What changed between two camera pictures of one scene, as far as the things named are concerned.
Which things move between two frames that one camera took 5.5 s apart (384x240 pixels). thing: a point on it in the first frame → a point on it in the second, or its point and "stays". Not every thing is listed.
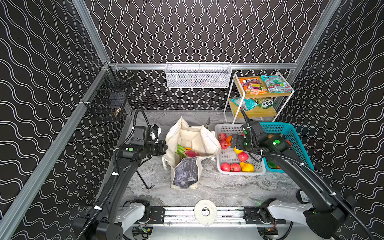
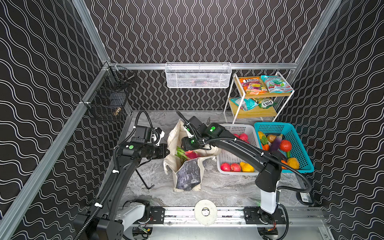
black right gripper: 237,142 → 185,143
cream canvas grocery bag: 186,147 stays
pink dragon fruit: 192,153 stays
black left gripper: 162,147 stays
